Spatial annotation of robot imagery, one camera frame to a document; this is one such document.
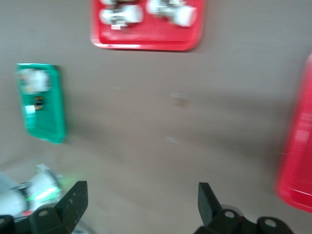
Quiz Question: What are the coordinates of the grey two-button switch box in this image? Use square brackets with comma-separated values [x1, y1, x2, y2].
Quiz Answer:
[18, 70, 37, 93]

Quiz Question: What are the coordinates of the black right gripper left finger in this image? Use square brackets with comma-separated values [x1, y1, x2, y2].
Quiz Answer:
[0, 180, 88, 234]

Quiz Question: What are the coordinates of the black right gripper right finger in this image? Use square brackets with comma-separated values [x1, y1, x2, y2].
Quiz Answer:
[195, 182, 293, 234]

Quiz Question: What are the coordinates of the red plastic tray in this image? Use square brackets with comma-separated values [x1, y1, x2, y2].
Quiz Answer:
[274, 52, 312, 213]
[89, 0, 205, 52]

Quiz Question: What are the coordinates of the white circuit breaker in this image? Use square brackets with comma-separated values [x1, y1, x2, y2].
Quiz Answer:
[34, 70, 51, 90]

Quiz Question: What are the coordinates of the black yellow push button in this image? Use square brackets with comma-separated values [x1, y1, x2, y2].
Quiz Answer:
[34, 96, 46, 111]

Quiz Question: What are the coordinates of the green plastic tray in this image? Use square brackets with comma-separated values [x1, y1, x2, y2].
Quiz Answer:
[15, 62, 67, 145]

